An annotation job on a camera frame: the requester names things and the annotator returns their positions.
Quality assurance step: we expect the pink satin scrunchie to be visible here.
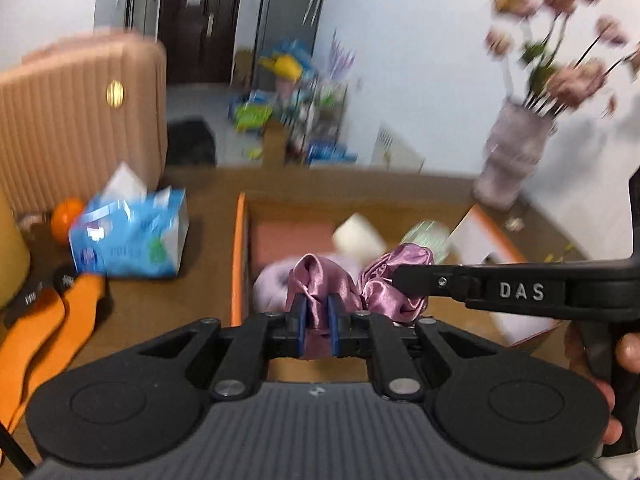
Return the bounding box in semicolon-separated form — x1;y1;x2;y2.
285;243;434;360

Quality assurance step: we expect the purple fluffy headband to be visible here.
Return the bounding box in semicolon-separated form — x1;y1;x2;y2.
253;254;361;312

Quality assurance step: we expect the person right hand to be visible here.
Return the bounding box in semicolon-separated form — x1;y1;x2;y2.
564;322;639;445

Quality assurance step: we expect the red cardboard box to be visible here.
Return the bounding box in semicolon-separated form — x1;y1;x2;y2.
231;193;568;382

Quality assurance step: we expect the small cardboard box on floor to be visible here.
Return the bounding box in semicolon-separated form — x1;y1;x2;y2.
262;120;288;169

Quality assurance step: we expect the pink ceramic vase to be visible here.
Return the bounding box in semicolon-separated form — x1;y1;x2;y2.
473;98;555;211

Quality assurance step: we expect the blue tissue pack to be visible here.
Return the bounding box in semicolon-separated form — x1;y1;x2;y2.
68;162;190;280

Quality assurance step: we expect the black bag on floor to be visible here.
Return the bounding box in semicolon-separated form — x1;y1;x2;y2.
166;118;217;166

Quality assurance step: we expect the yellow toy on pile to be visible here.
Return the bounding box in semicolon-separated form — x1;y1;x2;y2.
258;54;304;82

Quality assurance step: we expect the orange fruit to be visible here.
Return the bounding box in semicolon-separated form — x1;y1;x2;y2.
50;197;86;245

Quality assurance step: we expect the yellow thermos jug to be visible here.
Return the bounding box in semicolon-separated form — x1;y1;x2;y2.
0;194;30;308

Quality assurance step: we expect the dried pink rose bouquet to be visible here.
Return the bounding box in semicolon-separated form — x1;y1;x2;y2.
484;0;639;119

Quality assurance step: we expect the pink ribbed suitcase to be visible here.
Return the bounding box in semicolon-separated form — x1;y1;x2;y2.
1;29;168;212

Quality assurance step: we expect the grey refrigerator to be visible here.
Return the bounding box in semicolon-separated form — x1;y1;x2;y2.
252;0;323;91

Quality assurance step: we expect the dark brown door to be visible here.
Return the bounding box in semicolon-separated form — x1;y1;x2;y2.
157;0;240;84

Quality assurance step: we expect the orange strap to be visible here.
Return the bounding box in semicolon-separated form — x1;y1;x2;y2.
0;263;109;434

